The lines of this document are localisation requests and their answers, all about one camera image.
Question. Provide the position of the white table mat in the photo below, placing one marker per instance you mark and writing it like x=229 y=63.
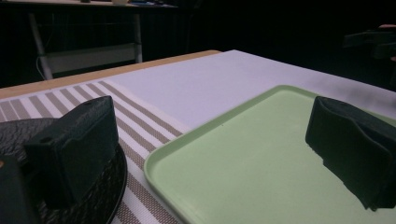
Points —
x=211 y=84

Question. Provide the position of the light green plastic tray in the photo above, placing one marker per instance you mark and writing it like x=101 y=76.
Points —
x=243 y=161

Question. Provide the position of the desk with white legs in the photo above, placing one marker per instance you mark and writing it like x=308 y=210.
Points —
x=90 y=57

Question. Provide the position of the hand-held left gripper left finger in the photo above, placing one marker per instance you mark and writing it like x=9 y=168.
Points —
x=84 y=143

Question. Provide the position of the brown striped white placemat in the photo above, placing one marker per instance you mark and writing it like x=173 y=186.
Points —
x=143 y=127

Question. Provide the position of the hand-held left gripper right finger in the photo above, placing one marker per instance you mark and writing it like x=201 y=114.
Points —
x=355 y=146

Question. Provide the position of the black textured round plate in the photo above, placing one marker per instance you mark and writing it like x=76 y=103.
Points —
x=102 y=193

